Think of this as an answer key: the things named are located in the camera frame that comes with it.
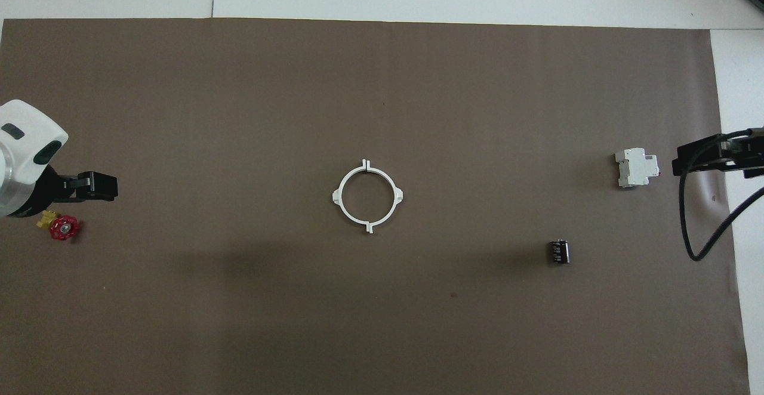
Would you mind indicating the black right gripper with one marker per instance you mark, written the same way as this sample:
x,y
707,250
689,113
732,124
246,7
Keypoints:
x,y
746,150

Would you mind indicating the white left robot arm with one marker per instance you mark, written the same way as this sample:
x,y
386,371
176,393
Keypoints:
x,y
24,144

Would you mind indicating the white circuit breaker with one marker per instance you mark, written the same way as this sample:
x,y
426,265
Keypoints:
x,y
635,168

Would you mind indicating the brown table mat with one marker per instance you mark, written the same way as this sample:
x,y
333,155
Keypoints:
x,y
298,323

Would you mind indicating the black cylindrical capacitor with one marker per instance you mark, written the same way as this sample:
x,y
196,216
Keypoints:
x,y
559,252

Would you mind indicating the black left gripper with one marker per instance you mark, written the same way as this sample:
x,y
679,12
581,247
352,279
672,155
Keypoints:
x,y
57,189

